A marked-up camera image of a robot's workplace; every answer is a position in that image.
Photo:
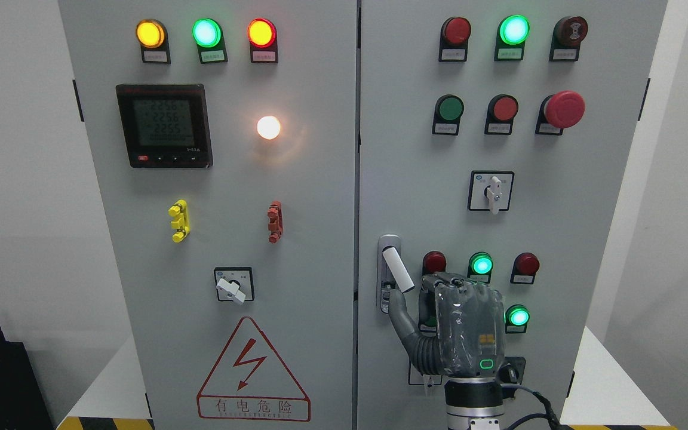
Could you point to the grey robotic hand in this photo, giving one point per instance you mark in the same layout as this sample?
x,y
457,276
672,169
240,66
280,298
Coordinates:
x,y
470,338

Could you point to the silver door handle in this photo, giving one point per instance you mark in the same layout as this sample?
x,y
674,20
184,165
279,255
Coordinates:
x,y
392,275

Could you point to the grey right cabinet door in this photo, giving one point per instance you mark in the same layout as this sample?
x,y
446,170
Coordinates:
x,y
415,184

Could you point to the grey cabinet door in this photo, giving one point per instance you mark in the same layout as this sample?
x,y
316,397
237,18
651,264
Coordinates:
x,y
415,184
304,283

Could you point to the grey left cabinet door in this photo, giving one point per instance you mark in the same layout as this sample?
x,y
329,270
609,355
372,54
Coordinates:
x,y
304,283

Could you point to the green indicator light lower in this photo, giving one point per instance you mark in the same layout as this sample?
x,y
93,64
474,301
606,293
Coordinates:
x,y
516,319

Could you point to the green indicator light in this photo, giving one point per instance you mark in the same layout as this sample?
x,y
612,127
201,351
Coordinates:
x,y
210,41
511,38
480,267
516,319

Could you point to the green indicator light middle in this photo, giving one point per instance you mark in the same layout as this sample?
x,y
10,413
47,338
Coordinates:
x,y
480,267

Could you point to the dark red indicator light left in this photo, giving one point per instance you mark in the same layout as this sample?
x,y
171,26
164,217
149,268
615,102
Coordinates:
x,y
434,261

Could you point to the dark red indicator light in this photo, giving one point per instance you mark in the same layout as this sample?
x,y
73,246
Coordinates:
x,y
524,269
434,261

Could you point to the dark red indicator light right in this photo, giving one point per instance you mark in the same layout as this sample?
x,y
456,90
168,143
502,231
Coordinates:
x,y
524,269

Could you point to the red terminal connector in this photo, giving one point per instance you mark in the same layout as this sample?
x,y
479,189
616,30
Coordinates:
x,y
275,221

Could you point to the red high voltage warning sticker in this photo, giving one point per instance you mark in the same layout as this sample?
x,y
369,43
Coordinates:
x,y
250,381

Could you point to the green push button upper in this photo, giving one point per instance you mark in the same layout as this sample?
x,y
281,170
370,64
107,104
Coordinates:
x,y
447,113

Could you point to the red push button upper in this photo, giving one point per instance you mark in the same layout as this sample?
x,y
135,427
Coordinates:
x,y
501,111

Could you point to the red emergency stop button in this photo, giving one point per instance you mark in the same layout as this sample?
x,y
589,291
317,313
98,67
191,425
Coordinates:
x,y
558,111

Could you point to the white lit indicator light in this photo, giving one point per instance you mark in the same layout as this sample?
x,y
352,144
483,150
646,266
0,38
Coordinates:
x,y
268,127

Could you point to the red indicator light top right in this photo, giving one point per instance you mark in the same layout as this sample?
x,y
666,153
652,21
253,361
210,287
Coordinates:
x,y
454,40

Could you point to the yellow terminal connector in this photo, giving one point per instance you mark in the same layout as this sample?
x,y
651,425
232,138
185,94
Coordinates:
x,y
179,215

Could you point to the green indicator light top right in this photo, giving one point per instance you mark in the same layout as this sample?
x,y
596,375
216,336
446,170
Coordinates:
x,y
511,38

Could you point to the dark red buzzer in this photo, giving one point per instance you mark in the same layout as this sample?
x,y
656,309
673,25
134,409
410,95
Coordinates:
x,y
567,37

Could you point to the red lit indicator light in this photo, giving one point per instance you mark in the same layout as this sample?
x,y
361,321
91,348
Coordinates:
x,y
263,39

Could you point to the black digital power meter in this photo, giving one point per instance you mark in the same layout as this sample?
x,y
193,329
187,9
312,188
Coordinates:
x,y
165,125

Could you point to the green indicator light top left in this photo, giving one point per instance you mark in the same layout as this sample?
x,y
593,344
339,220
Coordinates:
x,y
210,41

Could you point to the yellow indicator light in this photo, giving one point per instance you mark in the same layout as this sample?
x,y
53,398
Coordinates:
x,y
153,39

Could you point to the black box with antenna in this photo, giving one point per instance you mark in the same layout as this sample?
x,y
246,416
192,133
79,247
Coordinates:
x,y
21,403

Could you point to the white selector switch lower right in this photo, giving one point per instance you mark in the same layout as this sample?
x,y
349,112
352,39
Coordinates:
x,y
426,381

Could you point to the white selector switch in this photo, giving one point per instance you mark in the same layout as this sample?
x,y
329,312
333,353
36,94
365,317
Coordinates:
x,y
426,381
490,191

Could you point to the black rotary selector switch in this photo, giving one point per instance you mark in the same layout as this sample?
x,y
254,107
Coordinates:
x,y
512,370

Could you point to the white selector switch upper right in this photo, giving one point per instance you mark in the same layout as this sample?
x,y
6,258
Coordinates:
x,y
490,191

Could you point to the white selector switch left door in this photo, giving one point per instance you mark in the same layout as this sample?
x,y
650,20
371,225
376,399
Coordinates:
x,y
234,284

